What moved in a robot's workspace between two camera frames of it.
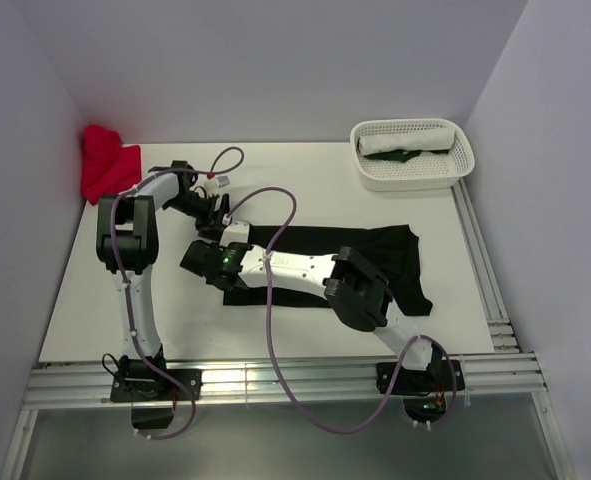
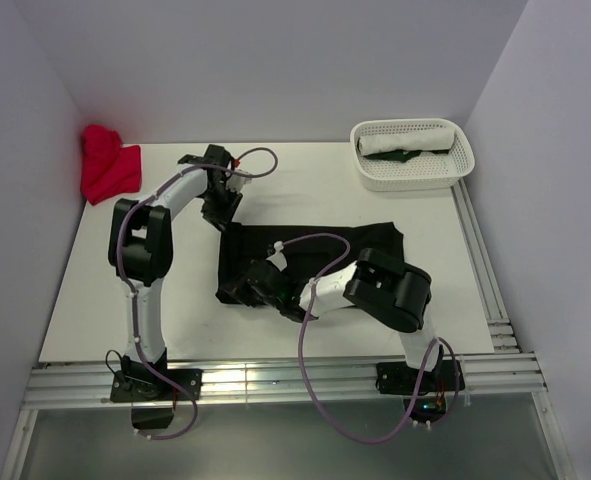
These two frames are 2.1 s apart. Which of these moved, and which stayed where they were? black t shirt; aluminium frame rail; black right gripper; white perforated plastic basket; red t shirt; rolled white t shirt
Moved: black t shirt; black right gripper
Stayed: red t shirt; rolled white t shirt; white perforated plastic basket; aluminium frame rail
